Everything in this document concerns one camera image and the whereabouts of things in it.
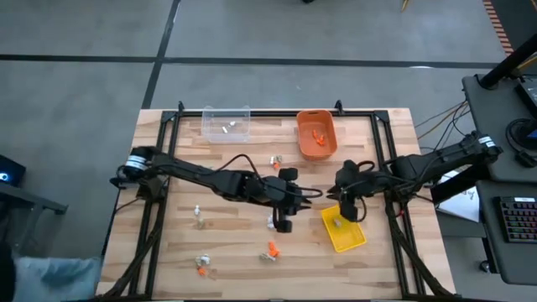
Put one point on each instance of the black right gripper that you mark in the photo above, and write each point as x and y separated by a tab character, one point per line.
352	184

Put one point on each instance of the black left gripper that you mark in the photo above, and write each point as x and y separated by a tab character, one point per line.
281	195

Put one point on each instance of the yellow plastic basket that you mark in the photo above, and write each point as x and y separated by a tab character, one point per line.
348	239

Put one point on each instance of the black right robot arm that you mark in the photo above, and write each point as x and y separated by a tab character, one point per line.
440	159

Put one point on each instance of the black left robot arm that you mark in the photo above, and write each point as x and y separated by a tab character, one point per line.
201	174

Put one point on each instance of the orange plastic bin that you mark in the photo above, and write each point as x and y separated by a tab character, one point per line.
308	126

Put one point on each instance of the clear plastic bin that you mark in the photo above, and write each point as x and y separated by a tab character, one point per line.
226	136

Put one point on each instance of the white paper sheet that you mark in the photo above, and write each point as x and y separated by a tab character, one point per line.
461	205

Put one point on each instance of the black caster wheel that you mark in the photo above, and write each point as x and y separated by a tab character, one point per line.
484	266

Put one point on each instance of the grey desk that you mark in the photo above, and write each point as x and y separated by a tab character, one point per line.
491	251
503	168

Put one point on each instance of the backlit black keyboard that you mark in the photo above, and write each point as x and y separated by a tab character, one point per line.
520	220

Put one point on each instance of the black headphones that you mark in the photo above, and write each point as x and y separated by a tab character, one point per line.
524	159

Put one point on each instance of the yellow tripod leg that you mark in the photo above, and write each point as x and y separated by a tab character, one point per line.
405	5

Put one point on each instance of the black laptop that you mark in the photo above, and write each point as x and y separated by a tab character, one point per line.
529	94

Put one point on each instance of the black floor mat striped edge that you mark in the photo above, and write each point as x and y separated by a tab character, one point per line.
520	17

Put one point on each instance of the person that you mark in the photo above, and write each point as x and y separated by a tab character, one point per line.
54	277

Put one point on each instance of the grey side table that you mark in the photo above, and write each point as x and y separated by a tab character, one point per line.
25	199

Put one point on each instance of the black device with blue light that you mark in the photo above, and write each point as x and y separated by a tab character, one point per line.
12	168

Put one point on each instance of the black frame clamp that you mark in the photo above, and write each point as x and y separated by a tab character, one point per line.
339	106
181	106

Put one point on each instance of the black diagonal post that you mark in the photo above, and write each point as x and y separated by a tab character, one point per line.
457	186
507	63

